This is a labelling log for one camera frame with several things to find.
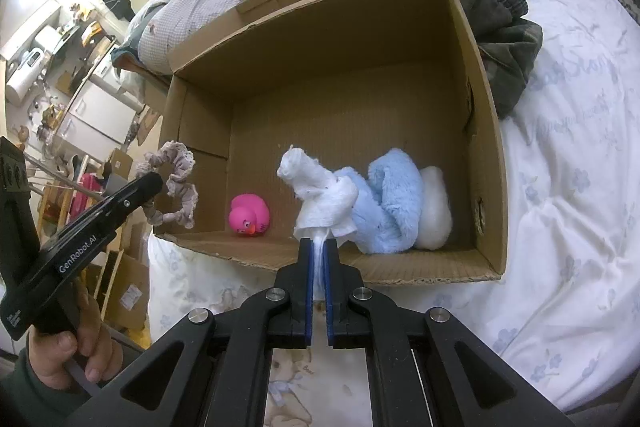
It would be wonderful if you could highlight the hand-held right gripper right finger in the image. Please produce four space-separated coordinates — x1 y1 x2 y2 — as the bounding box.
324 240 576 427

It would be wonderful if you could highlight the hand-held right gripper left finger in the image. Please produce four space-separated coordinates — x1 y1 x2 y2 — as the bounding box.
65 240 316 427

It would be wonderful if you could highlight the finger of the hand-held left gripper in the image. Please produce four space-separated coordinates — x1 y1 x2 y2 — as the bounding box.
99 172 164 234

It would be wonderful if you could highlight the beige lace scrunchie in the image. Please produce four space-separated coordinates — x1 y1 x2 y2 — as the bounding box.
135 140 200 230

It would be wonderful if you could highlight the white tissue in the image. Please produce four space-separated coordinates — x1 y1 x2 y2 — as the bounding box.
277 146 360 243

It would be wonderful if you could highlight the brown cardboard box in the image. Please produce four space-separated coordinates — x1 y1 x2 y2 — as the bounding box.
152 0 510 287

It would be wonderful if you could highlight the person's left forearm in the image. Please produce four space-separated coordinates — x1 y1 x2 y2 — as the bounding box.
0 346 98 427

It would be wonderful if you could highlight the person's left hand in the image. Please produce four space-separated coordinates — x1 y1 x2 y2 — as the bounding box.
27 279 125 390

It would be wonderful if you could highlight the pink bag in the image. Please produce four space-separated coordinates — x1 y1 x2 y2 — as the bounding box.
69 173 102 222

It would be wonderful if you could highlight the white cabinet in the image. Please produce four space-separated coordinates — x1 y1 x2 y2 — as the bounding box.
54 52 147 148

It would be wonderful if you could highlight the cardboard box with label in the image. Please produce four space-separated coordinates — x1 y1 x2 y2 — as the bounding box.
99 252 152 334

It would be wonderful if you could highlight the pink rubber duck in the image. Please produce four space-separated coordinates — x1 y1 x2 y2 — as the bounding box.
228 193 272 238

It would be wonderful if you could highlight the light blue plush cloth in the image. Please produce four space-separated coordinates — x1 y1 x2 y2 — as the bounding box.
344 148 427 256

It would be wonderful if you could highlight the white fluffy plush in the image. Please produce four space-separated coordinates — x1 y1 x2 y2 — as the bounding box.
414 166 454 251

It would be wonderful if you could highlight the white kitchen appliance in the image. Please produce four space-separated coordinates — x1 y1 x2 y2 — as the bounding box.
4 47 47 106

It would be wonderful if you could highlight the white floral bedsheet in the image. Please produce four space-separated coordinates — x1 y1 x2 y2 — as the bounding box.
146 0 640 427

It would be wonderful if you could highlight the dark green corduroy garment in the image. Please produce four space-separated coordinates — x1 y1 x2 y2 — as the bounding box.
414 0 544 120

